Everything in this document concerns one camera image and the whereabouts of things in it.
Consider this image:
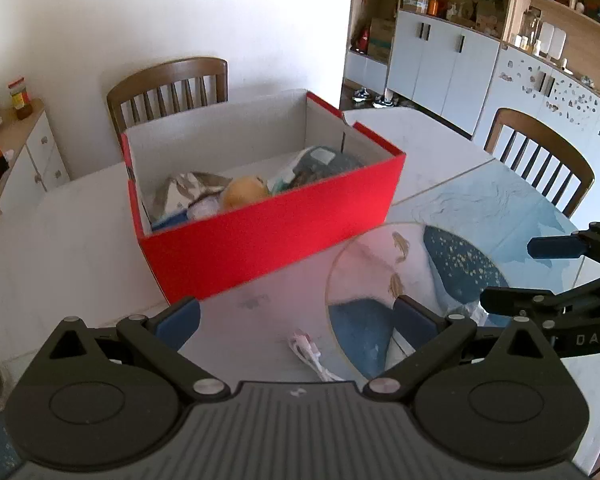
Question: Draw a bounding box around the pale purple packet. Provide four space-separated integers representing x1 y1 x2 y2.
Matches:
187 194 222 221

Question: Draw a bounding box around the silver foil bag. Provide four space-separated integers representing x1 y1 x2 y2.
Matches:
148 172 232 221

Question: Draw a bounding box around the blue white small packet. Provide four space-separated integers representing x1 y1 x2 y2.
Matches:
151 209 188 232

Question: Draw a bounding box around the wooden chair at right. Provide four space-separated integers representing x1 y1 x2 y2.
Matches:
484 107 595 218

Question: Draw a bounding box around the pink white small wrapper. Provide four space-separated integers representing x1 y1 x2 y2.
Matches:
288 330 343 382

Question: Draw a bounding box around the red cardboard box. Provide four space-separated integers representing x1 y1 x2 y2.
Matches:
121 89 406 302

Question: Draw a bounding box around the white low sideboard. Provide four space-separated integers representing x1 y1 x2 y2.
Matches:
0 99 70 212

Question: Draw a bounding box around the wooden chair behind box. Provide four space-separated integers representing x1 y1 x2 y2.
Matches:
106 56 228 143

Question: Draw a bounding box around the red lidded sauce jar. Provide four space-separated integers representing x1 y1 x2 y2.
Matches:
7 77 33 120

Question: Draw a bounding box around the white wall cabinet unit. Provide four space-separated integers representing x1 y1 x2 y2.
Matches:
343 0 600 166

